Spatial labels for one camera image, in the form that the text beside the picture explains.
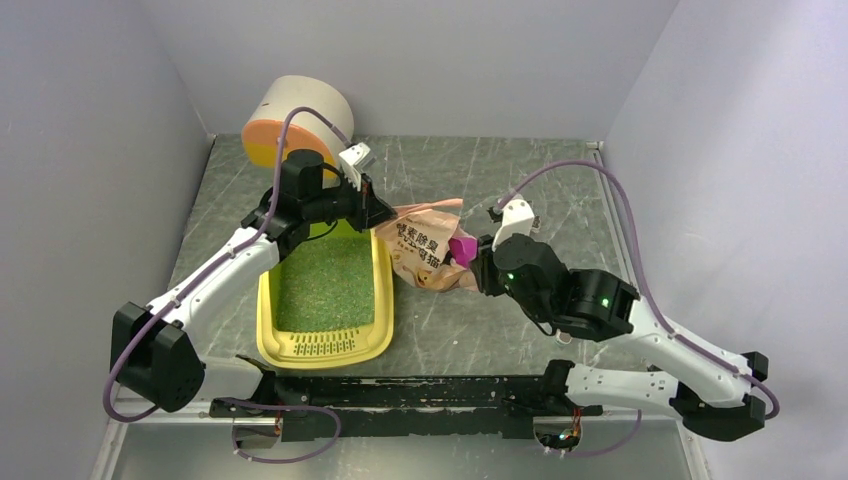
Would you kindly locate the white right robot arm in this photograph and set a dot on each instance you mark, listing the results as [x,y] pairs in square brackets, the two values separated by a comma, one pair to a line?
[714,393]

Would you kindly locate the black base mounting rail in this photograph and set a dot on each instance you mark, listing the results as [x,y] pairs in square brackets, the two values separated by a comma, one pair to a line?
[316,407]

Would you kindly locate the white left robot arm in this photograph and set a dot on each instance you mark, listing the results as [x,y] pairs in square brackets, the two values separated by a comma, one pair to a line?
[152,354]

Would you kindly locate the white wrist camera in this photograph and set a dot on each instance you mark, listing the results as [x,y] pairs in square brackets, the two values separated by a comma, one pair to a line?
[518,217]
[353,161]

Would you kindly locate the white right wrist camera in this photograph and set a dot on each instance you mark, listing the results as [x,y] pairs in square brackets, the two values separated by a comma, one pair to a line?
[518,217]

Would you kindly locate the orange cat litter bag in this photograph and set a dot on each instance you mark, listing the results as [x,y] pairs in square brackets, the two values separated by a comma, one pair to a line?
[417,241]

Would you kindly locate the yellow litter box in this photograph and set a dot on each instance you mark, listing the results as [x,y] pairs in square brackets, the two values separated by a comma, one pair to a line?
[329,305]

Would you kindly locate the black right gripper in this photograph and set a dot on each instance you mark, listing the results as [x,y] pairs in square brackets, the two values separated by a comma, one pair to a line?
[483,267]

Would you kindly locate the grey oval nail file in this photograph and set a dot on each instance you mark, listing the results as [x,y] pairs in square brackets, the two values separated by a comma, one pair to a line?
[563,338]

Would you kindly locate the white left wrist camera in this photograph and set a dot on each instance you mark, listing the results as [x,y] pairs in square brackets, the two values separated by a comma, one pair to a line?
[353,161]

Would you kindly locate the magenta plastic scoop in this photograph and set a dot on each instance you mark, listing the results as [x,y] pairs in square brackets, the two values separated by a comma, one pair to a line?
[462,251]

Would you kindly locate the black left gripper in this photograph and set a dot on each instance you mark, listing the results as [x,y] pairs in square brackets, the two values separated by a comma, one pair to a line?
[374,210]

